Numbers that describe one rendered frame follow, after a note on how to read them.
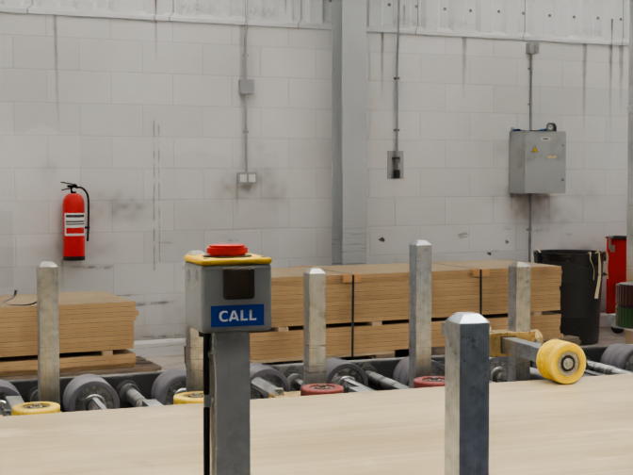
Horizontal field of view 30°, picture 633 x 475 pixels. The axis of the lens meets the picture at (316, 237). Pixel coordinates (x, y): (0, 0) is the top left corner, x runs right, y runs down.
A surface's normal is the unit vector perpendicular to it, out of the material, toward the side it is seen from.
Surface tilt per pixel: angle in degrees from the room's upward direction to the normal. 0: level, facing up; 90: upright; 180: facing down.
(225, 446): 90
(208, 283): 90
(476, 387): 90
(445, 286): 90
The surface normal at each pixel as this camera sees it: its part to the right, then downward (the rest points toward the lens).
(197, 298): -0.94, 0.02
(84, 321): 0.43, 0.04
